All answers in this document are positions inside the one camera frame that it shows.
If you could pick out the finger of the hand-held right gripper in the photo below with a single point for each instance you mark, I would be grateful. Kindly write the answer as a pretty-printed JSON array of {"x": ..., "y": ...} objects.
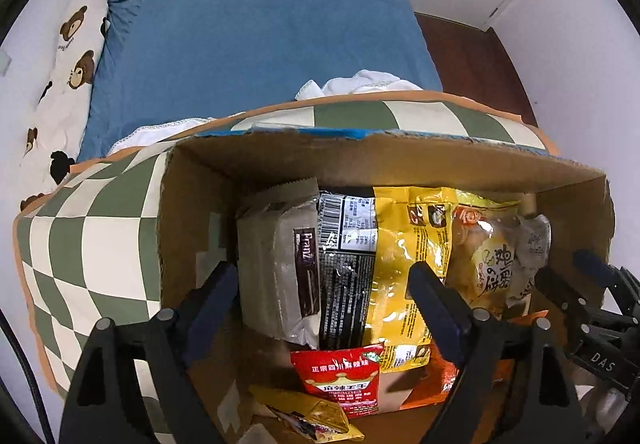
[
  {"x": 562, "y": 291},
  {"x": 607, "y": 274}
]

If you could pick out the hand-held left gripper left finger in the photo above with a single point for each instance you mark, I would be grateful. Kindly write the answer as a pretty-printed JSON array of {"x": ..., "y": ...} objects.
[{"x": 215, "y": 304}]

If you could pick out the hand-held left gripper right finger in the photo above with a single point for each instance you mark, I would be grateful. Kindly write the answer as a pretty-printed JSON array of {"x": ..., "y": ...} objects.
[{"x": 435, "y": 309}]

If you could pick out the small white cartoon packet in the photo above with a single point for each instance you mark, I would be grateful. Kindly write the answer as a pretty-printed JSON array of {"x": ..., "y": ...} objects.
[{"x": 532, "y": 239}]

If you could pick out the clear yellow pastry packet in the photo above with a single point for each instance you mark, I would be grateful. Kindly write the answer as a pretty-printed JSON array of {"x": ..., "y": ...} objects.
[{"x": 485, "y": 264}]

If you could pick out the silver snack packet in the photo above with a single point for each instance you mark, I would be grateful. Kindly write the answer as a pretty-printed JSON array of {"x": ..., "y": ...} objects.
[{"x": 270, "y": 264}]

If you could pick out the large yellow snack packet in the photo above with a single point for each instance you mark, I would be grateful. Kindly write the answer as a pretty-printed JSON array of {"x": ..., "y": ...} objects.
[{"x": 395, "y": 244}]

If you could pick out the orange snack packet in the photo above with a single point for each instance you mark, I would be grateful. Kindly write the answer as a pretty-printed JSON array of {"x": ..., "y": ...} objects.
[{"x": 435, "y": 389}]

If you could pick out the black snack packet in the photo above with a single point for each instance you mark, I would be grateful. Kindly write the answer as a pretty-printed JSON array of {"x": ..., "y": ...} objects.
[{"x": 345, "y": 284}]

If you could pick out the cardboard box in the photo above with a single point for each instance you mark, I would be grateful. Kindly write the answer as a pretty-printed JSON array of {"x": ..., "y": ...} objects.
[{"x": 200, "y": 204}]

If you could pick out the long red snack packet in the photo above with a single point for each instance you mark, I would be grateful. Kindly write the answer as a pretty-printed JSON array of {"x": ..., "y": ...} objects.
[{"x": 340, "y": 379}]

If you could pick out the small yellow snack packet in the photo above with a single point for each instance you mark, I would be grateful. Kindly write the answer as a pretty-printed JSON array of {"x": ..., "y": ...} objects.
[{"x": 310, "y": 416}]

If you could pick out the green white checkered mat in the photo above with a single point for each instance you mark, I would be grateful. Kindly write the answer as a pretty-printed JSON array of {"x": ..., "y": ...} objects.
[{"x": 100, "y": 234}]

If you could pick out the white cloth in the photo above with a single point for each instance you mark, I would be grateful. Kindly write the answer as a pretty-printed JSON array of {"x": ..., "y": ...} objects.
[
  {"x": 150, "y": 131},
  {"x": 360, "y": 81}
]

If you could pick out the blue bed sheet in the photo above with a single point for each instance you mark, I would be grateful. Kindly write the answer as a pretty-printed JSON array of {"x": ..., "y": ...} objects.
[{"x": 250, "y": 34}]

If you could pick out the bear print pillow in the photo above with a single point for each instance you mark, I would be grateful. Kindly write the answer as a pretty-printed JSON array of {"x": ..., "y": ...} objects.
[{"x": 75, "y": 49}]

